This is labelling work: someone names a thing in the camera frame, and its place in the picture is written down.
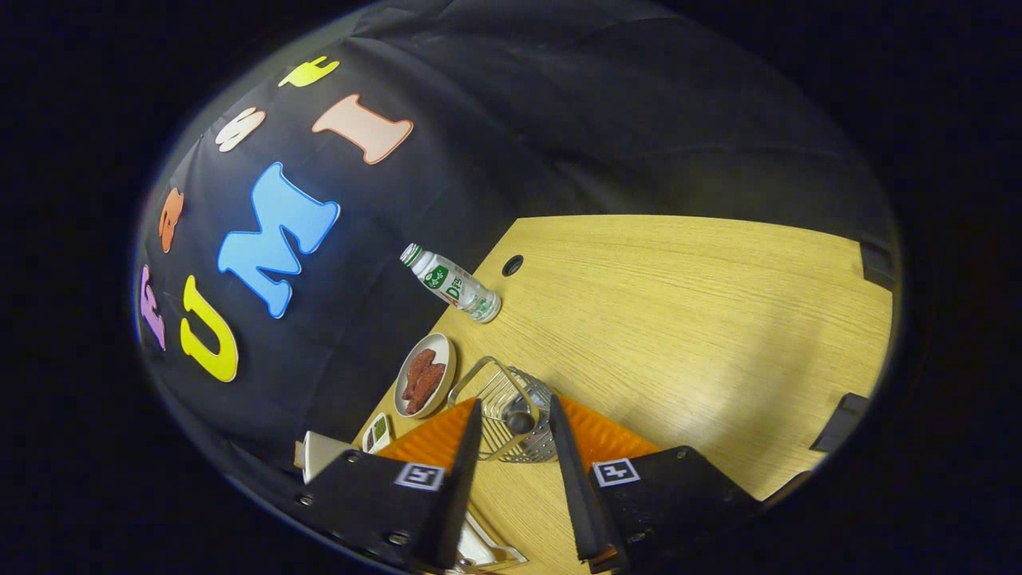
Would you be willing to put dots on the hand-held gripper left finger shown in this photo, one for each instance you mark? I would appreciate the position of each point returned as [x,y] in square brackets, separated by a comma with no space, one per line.
[463,495]

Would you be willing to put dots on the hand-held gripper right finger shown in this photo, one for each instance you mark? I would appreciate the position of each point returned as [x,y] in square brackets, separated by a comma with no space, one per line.
[579,495]

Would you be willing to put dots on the beige plate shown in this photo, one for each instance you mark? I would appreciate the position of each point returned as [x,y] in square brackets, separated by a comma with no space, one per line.
[445,351]

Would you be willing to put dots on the white divided snack tray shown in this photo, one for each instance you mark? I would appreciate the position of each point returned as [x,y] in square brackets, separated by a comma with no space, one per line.
[377,435]

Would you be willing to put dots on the green beans pile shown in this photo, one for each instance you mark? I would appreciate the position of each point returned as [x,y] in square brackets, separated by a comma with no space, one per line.
[380,427]

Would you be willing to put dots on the red meat slice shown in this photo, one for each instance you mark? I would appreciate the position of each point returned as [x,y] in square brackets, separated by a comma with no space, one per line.
[427,387]
[417,371]

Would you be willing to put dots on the white toaster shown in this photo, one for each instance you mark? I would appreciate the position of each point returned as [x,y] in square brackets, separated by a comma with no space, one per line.
[327,455]

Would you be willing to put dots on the brown toast slice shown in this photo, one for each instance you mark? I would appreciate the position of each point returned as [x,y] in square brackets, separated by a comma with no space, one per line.
[299,455]

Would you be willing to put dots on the white green drink bottle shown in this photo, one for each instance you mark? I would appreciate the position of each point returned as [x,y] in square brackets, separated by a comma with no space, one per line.
[455,283]

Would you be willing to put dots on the black table clamp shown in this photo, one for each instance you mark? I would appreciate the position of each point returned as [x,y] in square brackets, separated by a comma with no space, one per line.
[876,263]
[838,423]

